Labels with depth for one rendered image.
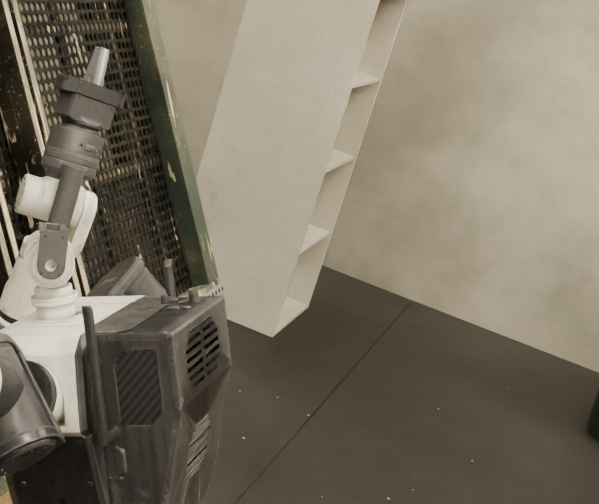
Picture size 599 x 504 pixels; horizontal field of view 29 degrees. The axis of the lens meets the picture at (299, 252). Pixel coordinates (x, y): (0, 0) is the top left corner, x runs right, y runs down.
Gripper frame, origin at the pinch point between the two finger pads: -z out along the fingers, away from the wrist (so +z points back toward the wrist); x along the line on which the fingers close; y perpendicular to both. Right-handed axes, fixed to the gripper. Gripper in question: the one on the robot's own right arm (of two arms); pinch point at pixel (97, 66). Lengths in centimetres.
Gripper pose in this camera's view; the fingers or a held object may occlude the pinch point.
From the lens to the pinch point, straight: 195.0
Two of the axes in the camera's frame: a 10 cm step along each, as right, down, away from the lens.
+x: -6.8, -1.9, -7.1
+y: -6.8, -2.0, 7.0
